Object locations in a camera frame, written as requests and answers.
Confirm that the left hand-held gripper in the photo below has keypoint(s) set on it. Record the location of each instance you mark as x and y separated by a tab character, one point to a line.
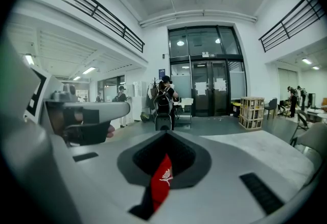
51	90

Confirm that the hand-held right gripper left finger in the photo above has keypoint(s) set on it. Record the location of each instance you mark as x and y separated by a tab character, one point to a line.
107	179

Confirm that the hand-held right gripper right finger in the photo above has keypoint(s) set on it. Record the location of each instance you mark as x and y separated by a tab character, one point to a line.
219	192

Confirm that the red backpack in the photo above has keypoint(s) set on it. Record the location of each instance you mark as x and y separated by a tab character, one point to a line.
161	182

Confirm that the white tall cabinet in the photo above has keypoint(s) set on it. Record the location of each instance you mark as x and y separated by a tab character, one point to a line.
139	100

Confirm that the fluorescent tube light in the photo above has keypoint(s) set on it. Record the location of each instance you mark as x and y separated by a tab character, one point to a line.
306	61
29	59
89	70

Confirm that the grey marble table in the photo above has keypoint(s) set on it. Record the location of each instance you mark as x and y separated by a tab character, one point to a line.
255	151

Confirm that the yellow bin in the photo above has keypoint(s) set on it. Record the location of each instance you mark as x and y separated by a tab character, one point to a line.
236	109

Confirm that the wooden crate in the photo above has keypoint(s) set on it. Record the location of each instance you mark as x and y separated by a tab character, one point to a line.
251	113

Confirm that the dark grey chair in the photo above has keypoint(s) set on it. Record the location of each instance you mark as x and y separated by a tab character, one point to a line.
271	106

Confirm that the black balcony railing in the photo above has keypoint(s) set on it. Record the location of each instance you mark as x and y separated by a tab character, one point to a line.
288	30
94	10

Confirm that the glass entrance door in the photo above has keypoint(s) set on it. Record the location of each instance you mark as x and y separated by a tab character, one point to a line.
207	85

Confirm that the white ceiling pipes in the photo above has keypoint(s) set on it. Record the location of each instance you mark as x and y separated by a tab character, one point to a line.
199	15

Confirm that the blue wall poster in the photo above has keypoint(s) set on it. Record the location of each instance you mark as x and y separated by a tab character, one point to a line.
161	73

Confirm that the black frame chair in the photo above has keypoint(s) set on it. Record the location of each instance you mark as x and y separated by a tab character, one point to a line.
302	121

